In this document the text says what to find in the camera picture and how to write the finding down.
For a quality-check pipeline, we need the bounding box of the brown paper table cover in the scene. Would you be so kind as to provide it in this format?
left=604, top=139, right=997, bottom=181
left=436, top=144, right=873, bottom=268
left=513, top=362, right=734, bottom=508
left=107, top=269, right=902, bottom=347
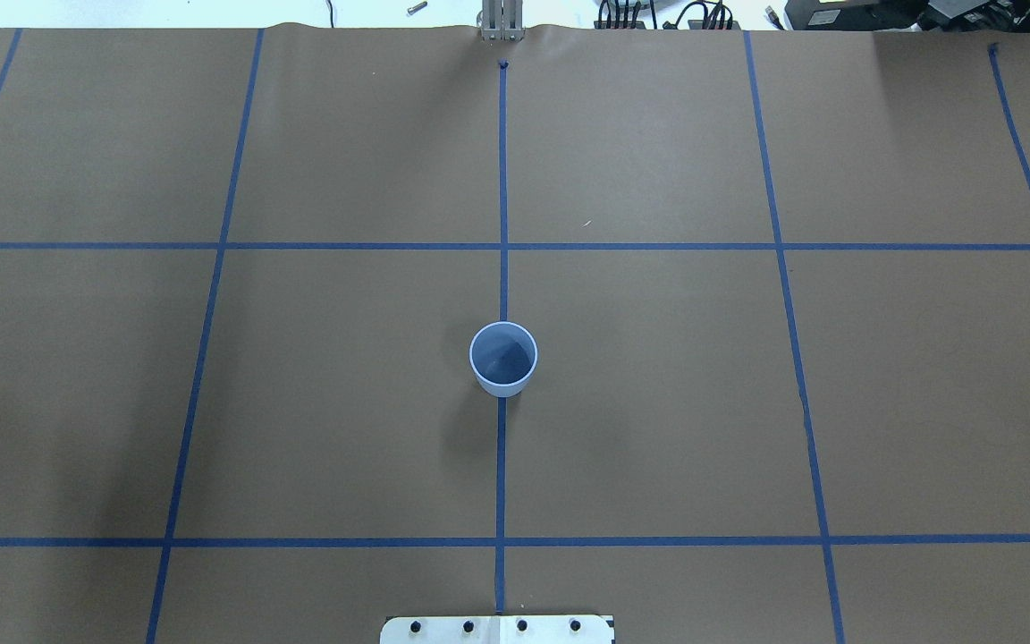
left=0, top=24, right=1030, bottom=643

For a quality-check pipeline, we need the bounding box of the black cable bundle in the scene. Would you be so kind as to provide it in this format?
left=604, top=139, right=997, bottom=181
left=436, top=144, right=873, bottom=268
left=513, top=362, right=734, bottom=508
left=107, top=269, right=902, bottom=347
left=595, top=0, right=742, bottom=32

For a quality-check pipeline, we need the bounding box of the black monitor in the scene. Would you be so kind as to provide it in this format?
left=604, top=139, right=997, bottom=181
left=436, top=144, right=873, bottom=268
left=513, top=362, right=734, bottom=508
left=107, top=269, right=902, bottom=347
left=784, top=1, right=1030, bottom=33

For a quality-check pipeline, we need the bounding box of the white camera post base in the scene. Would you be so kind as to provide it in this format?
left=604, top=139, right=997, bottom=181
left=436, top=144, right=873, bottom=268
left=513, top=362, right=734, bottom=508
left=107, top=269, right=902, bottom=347
left=379, top=614, right=617, bottom=643

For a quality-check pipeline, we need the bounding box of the blue cup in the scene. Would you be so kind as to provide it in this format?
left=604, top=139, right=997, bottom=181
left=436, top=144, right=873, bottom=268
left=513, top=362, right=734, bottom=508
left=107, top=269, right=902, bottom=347
left=469, top=321, right=540, bottom=399

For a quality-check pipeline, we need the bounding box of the aluminium frame post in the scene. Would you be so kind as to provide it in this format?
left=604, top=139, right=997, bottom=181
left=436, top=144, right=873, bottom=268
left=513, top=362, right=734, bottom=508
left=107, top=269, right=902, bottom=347
left=477, top=0, right=526, bottom=42

